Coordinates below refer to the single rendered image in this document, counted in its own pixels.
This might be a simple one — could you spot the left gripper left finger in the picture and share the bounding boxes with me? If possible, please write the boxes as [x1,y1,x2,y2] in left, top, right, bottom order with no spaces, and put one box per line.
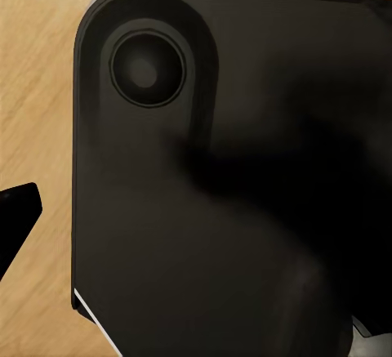
[0,182,42,279]

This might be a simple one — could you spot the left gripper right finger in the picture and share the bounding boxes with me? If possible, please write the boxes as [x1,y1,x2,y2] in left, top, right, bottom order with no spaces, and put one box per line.
[366,181,392,248]

